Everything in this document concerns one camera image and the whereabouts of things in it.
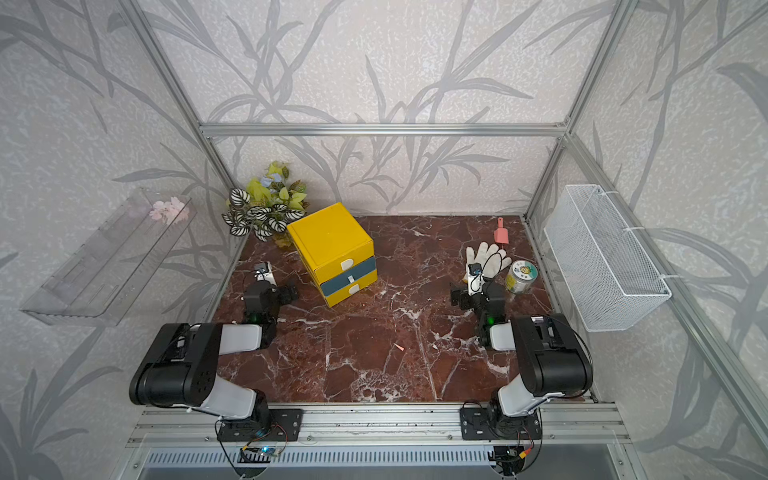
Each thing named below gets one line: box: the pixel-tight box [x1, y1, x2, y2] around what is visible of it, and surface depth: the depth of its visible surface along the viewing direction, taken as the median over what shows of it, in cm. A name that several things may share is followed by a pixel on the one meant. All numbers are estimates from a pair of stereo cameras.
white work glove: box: [466, 242, 512, 278], surface depth 110 cm
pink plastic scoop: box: [494, 216, 509, 245], surface depth 114 cm
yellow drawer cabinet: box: [286, 202, 378, 308], surface depth 88 cm
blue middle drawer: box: [320, 256, 377, 297], surface depth 91 cm
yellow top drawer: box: [314, 241, 375, 284], surface depth 84 cm
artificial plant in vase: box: [221, 161, 310, 248], surface depth 93 cm
